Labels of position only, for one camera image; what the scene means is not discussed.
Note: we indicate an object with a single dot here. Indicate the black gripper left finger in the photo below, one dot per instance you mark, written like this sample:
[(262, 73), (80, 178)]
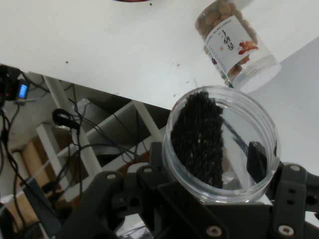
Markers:
[(99, 194)]

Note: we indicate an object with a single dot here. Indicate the nut jar with white lid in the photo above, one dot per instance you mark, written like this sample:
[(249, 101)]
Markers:
[(231, 39)]

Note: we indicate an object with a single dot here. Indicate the spice bottle with green cap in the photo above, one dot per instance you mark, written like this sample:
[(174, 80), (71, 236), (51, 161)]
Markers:
[(228, 82)]

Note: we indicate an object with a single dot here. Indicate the white table base frame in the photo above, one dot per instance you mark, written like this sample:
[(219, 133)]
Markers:
[(109, 129)]

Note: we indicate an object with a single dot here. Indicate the brown wooden board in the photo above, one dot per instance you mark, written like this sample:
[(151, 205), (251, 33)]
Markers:
[(37, 159)]

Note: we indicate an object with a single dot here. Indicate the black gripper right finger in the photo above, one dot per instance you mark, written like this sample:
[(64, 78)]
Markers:
[(290, 194)]

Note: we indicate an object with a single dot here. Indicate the clear jar with black seeds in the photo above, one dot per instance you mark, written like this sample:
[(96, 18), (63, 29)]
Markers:
[(199, 139)]

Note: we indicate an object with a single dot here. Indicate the power meter with blue display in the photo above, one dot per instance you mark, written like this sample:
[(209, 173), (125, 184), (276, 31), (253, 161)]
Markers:
[(23, 90)]

